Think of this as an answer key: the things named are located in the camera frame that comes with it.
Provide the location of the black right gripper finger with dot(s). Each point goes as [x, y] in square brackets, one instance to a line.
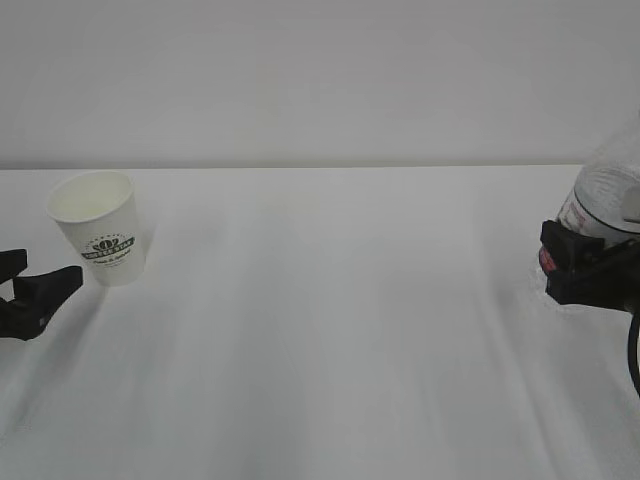
[582, 270]

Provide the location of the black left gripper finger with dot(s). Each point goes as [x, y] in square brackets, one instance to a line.
[36, 300]
[12, 263]

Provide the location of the white paper cup green logo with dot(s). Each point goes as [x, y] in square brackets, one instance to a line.
[96, 212]

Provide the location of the clear water bottle red label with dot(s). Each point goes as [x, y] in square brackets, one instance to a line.
[592, 206]

